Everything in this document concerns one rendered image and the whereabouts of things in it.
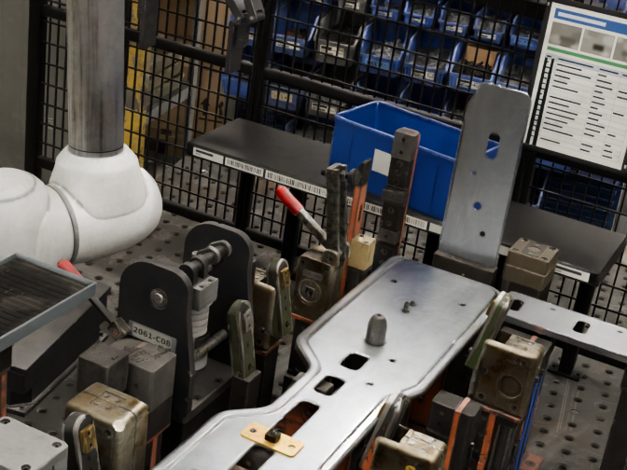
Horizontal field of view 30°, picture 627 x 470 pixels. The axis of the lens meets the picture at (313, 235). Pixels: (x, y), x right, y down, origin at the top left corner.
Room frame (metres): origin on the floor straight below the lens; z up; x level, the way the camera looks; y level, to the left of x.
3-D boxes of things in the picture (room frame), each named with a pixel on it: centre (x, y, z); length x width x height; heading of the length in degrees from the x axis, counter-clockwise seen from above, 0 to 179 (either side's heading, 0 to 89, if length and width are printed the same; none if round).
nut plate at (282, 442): (1.32, 0.02, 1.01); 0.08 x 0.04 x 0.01; 66
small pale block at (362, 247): (1.87, -0.09, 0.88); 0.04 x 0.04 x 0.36; 66
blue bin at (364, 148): (2.22, -0.18, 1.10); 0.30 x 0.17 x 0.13; 57
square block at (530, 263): (1.94, -0.40, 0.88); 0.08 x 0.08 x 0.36; 66
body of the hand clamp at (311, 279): (1.81, -0.02, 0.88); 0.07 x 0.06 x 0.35; 66
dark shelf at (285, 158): (2.22, -0.16, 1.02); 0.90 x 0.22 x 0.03; 66
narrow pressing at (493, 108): (1.98, -0.29, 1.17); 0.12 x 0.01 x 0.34; 66
